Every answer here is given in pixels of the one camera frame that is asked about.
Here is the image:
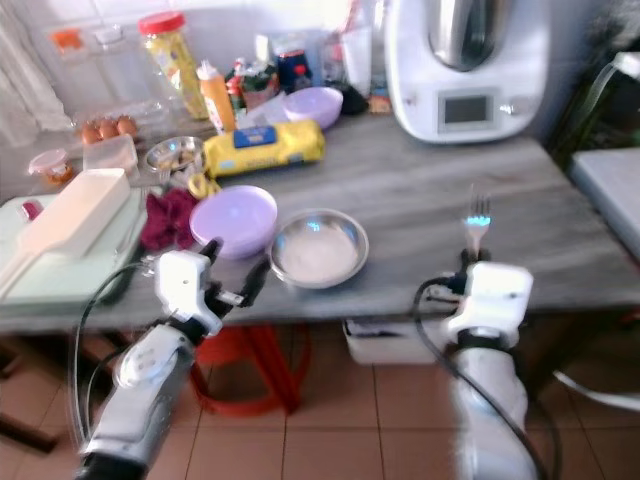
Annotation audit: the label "red plastic stool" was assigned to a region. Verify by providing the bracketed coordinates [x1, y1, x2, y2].
[190, 325, 311, 416]

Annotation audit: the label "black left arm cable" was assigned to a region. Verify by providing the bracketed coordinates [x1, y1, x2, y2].
[68, 262, 159, 441]

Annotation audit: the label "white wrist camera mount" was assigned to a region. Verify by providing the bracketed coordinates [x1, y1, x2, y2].
[155, 250, 219, 326]
[445, 262, 534, 346]

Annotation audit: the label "clear plastic lidded box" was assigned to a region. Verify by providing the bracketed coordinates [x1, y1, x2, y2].
[82, 134, 139, 173]

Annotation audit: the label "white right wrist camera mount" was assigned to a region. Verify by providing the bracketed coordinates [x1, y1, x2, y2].
[445, 262, 534, 346]

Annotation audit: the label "white bottle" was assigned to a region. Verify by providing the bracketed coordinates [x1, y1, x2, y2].
[340, 25, 373, 94]

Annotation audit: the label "black rounded object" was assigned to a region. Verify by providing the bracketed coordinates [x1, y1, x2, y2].
[335, 82, 371, 116]

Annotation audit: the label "white plastic storage box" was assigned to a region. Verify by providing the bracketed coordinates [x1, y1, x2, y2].
[343, 318, 456, 364]

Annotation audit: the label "small steel bowl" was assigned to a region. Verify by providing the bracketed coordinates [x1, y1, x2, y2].
[143, 136, 206, 177]

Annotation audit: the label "yellow handled scissors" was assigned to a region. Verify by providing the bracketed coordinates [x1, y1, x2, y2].
[188, 172, 221, 199]

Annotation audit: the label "pale green cutting board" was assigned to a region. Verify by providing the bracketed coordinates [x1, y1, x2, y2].
[0, 190, 146, 306]

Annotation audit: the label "clear plastic egg carton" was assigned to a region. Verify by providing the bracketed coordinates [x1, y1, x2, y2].
[75, 98, 166, 146]

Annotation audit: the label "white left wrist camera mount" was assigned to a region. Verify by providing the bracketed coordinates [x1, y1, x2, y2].
[155, 250, 219, 326]

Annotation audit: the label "small round pink-lidded tub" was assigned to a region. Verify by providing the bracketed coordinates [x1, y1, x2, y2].
[28, 149, 73, 186]

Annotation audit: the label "white printed paper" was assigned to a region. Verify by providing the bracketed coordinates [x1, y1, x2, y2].
[235, 98, 286, 129]

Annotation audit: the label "green and red snack bag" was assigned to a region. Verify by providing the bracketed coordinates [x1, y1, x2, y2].
[232, 58, 279, 109]

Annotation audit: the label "white plastic tray with handle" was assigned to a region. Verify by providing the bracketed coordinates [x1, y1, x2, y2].
[0, 168, 133, 291]

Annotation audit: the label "grey cushioned chair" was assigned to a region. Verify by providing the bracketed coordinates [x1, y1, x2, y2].
[555, 50, 640, 261]

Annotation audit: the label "large purple plastic bowl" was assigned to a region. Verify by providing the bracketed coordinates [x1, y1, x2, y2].
[190, 185, 279, 261]

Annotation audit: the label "maroon cloth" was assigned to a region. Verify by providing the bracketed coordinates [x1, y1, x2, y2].
[140, 188, 201, 253]

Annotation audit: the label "orange sauce squeeze bottle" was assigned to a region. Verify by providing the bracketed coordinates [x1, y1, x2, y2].
[196, 60, 237, 134]

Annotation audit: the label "small purple plastic bowl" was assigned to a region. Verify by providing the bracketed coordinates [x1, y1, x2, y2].
[282, 86, 344, 130]

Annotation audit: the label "round steel plate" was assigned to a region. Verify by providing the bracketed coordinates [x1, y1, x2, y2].
[269, 208, 370, 291]

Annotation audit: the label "silver metal fork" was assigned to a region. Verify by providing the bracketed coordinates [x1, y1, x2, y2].
[465, 193, 493, 253]

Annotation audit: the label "yellow kitchen towel package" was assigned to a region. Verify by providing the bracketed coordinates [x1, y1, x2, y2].
[202, 120, 326, 179]

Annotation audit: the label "white kitchen cooking machine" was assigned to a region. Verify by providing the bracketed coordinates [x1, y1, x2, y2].
[383, 0, 553, 144]

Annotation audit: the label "small brown jar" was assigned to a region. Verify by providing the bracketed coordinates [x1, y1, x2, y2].
[368, 85, 393, 114]

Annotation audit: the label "white hanging cloth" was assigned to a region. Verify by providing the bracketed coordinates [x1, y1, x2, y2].
[0, 20, 61, 141]

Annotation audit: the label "yellow jar with red lid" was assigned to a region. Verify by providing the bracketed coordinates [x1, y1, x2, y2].
[138, 11, 209, 121]

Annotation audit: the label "clear plastic container orange label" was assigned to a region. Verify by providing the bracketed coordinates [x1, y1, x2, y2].
[50, 25, 156, 111]

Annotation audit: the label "dark blue jar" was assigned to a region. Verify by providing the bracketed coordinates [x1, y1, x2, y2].
[272, 38, 311, 94]

